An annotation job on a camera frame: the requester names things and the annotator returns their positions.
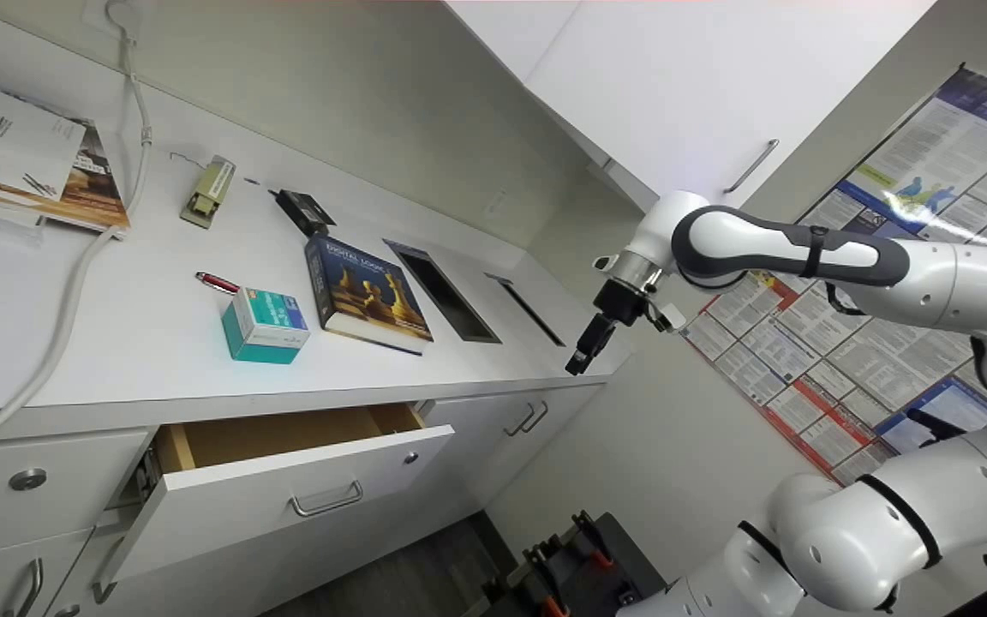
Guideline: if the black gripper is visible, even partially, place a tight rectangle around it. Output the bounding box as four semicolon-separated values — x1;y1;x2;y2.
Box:
564;278;663;378

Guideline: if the white drawer with wooden inside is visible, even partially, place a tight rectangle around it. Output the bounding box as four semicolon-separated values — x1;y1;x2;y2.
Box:
94;400;461;603

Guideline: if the round silver drawer lock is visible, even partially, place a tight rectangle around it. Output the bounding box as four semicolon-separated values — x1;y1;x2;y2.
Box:
8;466;51;498

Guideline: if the black and red floor equipment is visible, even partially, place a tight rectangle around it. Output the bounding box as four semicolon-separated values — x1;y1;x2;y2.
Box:
479;508;672;617

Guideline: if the book with dark picture cover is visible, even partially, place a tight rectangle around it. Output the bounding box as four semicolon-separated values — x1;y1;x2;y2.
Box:
304;234;438;359

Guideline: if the black flat device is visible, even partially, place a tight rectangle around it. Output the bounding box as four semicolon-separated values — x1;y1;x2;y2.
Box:
269;183;341;239

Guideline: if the teal and white box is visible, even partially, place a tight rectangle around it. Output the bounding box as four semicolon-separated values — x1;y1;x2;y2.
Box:
220;283;316;366

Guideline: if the red pen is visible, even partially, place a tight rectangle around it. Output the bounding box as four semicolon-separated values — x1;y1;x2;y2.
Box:
192;266;243;298

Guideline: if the beige stapler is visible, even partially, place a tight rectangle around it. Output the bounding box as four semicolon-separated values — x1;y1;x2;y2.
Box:
178;155;241;234

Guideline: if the stack of books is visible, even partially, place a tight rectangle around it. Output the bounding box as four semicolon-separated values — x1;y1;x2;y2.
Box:
0;121;133;239

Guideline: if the white paper booklet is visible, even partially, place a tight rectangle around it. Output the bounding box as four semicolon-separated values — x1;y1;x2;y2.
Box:
0;63;94;204

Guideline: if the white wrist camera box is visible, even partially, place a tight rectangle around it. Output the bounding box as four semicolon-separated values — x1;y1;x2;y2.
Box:
644;293;688;340

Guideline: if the silver cabinet door handle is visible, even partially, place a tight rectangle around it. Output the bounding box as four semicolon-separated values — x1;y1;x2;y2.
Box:
0;554;50;617
90;533;139;606
502;396;552;442

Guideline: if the silver wall cabinet handle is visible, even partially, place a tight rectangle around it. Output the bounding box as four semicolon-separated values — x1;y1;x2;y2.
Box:
719;138;782;199

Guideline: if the white wall cabinet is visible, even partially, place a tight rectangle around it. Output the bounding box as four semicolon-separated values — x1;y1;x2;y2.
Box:
444;0;939;225

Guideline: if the silver drawer handle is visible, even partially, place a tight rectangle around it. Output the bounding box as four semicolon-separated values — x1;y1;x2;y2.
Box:
285;476;366;523

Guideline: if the large printed wall poster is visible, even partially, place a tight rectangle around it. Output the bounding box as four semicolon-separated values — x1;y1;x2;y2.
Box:
687;61;987;490

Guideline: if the thick white cable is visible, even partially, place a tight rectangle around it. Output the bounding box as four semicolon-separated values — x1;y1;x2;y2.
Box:
0;0;158;478

